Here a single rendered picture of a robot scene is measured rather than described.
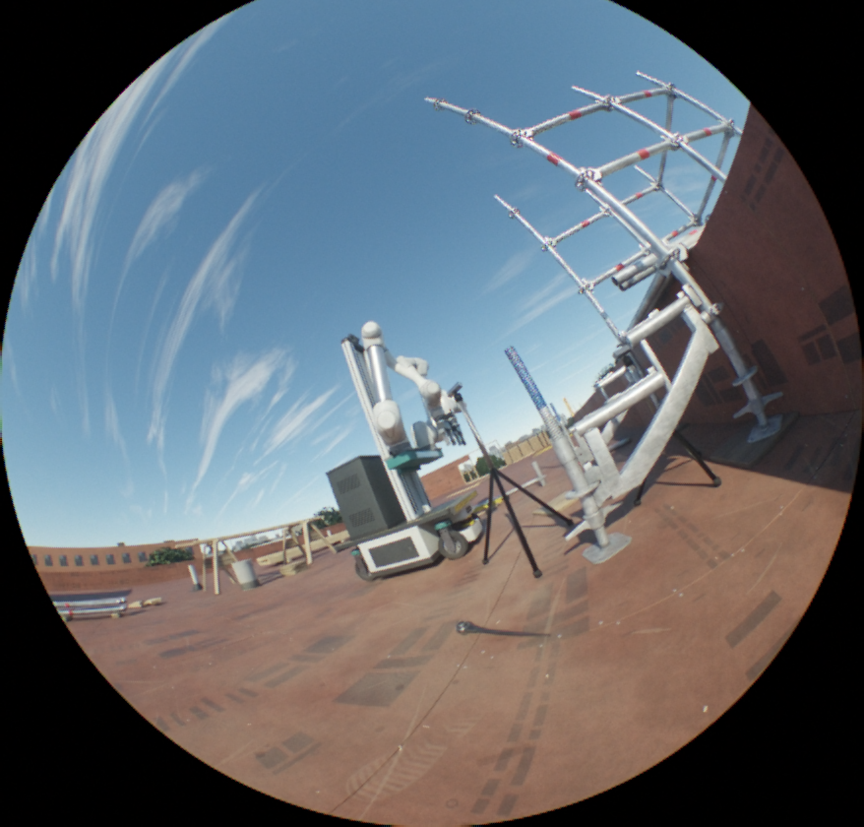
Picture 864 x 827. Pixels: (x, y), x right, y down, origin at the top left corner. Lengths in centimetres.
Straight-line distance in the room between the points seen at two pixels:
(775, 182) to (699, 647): 93
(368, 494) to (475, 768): 164
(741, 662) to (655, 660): 15
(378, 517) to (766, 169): 227
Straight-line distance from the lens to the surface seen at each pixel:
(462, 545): 168
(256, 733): 86
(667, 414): 97
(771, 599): 60
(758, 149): 91
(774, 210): 94
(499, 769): 52
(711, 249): 115
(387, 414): 148
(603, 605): 75
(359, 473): 187
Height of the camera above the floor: 44
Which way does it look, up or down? 18 degrees up
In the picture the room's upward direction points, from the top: 25 degrees counter-clockwise
